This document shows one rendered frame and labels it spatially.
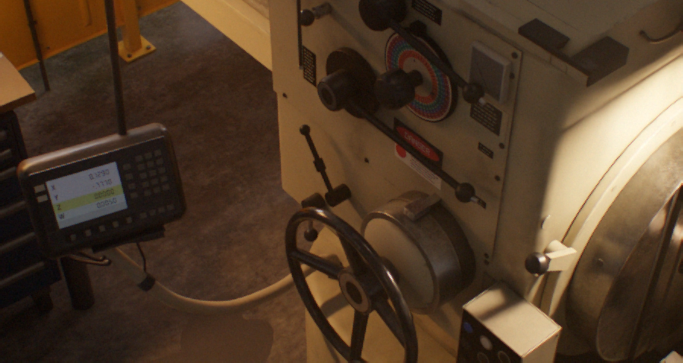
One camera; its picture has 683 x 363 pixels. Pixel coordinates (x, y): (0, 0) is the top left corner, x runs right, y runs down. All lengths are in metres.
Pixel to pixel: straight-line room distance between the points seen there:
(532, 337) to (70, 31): 3.11
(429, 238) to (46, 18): 2.85
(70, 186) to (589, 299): 1.12
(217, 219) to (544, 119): 2.43
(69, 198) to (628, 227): 1.19
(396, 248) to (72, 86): 2.89
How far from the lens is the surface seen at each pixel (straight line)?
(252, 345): 3.58
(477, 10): 1.70
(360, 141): 2.14
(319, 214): 1.90
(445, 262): 1.97
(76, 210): 2.38
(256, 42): 2.95
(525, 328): 1.92
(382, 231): 2.01
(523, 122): 1.73
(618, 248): 1.95
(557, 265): 1.89
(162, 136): 2.36
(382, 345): 2.81
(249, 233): 3.91
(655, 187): 1.95
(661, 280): 2.13
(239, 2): 2.92
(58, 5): 4.54
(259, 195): 4.05
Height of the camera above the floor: 2.83
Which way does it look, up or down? 43 degrees down
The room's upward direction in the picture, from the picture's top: straight up
